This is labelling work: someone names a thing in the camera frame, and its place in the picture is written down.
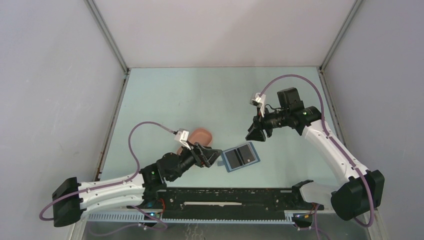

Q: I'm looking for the aluminium front rail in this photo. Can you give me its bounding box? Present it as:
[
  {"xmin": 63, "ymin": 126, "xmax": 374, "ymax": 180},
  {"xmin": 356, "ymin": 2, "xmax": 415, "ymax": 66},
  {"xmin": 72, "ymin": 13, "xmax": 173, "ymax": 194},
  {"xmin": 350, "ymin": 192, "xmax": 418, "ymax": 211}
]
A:
[{"xmin": 76, "ymin": 189, "xmax": 379, "ymax": 214}]

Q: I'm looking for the left controller board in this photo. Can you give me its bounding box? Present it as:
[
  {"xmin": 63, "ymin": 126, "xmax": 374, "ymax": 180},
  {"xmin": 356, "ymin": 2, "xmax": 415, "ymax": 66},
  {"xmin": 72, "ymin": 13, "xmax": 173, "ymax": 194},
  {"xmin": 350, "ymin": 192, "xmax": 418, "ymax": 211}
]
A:
[{"xmin": 143, "ymin": 212, "xmax": 162, "ymax": 221}]

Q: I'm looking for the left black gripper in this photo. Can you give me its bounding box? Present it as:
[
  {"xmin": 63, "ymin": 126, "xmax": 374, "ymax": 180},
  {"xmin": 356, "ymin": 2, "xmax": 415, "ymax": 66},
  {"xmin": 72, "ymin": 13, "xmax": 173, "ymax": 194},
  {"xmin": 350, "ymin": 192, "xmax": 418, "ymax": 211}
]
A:
[{"xmin": 168, "ymin": 140, "xmax": 222, "ymax": 182}]

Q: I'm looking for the blue card holder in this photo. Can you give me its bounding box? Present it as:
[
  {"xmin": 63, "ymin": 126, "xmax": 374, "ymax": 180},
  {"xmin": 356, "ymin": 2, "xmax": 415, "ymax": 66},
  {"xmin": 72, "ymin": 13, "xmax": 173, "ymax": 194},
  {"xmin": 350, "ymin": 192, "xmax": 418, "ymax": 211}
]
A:
[{"xmin": 218, "ymin": 141, "xmax": 261, "ymax": 173}]

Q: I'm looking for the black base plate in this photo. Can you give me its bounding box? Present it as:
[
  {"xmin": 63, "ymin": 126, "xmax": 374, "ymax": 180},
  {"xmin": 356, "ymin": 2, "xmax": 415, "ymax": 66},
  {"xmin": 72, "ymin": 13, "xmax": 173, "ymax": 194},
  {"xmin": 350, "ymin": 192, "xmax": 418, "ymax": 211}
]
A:
[{"xmin": 126, "ymin": 187, "xmax": 325, "ymax": 220}]

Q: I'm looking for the controller board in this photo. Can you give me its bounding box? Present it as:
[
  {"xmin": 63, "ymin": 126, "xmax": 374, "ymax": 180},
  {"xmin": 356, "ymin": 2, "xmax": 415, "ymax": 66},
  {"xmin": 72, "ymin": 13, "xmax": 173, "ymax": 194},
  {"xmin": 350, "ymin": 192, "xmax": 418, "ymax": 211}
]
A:
[
  {"xmin": 292, "ymin": 214, "xmax": 313, "ymax": 222},
  {"xmin": 143, "ymin": 212, "xmax": 162, "ymax": 221}
]

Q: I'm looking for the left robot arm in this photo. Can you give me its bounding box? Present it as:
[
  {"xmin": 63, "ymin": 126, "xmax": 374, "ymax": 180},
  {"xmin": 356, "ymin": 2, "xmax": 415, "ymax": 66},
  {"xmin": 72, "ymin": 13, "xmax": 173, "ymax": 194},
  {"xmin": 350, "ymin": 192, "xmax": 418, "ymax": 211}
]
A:
[{"xmin": 52, "ymin": 143, "xmax": 223, "ymax": 228}]

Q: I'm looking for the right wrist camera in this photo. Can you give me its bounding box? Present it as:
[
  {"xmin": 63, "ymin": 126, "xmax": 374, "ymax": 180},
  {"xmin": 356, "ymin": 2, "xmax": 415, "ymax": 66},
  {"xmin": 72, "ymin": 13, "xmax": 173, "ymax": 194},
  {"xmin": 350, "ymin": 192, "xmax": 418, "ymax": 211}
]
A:
[{"xmin": 249, "ymin": 92, "xmax": 266, "ymax": 117}]

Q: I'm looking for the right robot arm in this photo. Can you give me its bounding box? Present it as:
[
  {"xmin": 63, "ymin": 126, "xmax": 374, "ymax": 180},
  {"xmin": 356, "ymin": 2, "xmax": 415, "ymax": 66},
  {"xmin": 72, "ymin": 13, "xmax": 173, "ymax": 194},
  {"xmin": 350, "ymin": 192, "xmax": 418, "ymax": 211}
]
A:
[{"xmin": 245, "ymin": 87, "xmax": 385, "ymax": 221}]

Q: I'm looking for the pink oval tray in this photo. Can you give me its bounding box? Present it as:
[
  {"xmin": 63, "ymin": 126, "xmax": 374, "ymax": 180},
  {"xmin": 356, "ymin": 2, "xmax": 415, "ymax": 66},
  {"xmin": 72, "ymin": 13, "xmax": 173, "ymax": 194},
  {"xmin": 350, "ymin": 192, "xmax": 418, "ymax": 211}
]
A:
[{"xmin": 176, "ymin": 128, "xmax": 213, "ymax": 155}]

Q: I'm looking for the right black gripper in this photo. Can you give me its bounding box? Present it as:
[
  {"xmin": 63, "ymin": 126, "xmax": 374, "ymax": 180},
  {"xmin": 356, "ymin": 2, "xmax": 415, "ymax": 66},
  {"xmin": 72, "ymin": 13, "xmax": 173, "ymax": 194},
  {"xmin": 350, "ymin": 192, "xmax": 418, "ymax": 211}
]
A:
[{"xmin": 245, "ymin": 106, "xmax": 290, "ymax": 142}]

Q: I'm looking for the right controller board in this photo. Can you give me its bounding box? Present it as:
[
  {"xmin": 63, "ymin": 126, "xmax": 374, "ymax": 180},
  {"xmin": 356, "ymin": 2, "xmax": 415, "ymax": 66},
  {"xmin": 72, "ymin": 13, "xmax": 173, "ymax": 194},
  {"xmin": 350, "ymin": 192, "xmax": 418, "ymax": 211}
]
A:
[{"xmin": 292, "ymin": 214, "xmax": 313, "ymax": 222}]

